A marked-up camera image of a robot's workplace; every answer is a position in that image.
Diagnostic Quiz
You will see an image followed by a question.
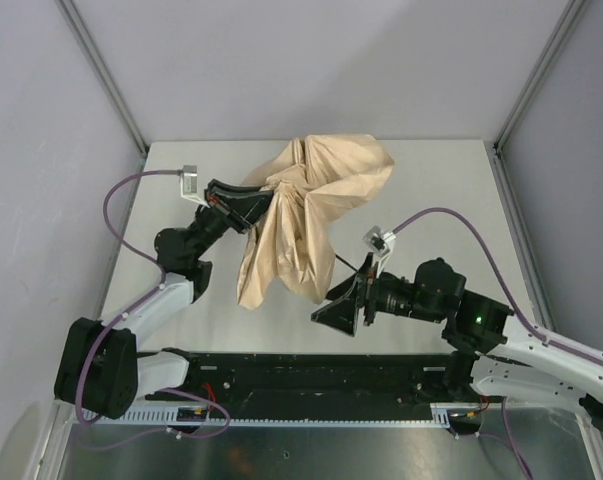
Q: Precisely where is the right aluminium frame post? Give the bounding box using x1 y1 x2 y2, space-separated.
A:
492 0 591 154

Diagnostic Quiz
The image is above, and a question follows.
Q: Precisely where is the grey slotted cable duct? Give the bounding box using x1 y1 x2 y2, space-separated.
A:
96 405 450 429

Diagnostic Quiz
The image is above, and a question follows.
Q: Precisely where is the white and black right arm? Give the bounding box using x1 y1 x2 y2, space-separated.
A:
311 256 603 432

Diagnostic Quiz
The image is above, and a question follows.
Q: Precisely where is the aluminium frame post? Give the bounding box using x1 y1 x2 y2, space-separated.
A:
55 0 149 159
492 0 591 154

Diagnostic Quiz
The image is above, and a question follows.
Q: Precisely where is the beige and black folding umbrella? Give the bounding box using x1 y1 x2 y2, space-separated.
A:
237 135 394 310

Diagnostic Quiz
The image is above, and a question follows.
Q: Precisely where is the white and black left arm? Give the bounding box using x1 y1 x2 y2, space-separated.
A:
53 180 273 419

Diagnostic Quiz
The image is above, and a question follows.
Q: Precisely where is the left aluminium frame post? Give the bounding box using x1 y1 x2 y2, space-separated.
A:
55 0 149 159

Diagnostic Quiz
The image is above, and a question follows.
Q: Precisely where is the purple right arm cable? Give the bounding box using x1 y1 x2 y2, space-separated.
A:
390 207 603 471

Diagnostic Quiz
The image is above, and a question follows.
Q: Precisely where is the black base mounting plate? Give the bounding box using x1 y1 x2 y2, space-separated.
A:
152 352 482 423

